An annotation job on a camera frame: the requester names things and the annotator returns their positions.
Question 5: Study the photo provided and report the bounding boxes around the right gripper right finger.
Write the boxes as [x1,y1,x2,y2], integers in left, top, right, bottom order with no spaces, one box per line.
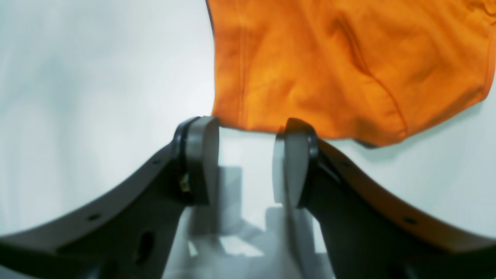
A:
[279,118,496,279]

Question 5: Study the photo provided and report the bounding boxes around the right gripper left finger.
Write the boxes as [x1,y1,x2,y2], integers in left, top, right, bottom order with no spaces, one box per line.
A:
[0,117,220,279]

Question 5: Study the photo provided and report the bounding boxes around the orange T-shirt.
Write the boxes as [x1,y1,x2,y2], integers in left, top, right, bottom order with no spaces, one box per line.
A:
[207,0,496,146]

